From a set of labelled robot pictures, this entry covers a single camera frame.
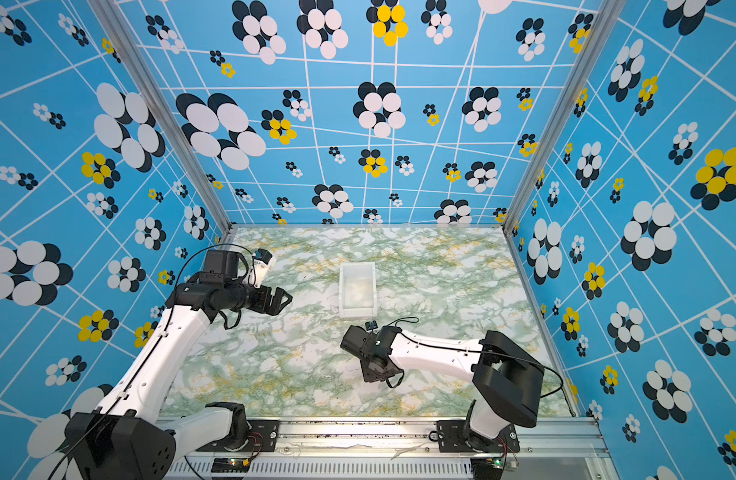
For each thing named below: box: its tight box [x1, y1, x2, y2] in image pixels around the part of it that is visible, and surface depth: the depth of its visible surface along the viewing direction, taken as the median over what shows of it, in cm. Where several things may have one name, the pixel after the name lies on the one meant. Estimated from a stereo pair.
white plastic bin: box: [339, 262, 377, 318], surface depth 101 cm
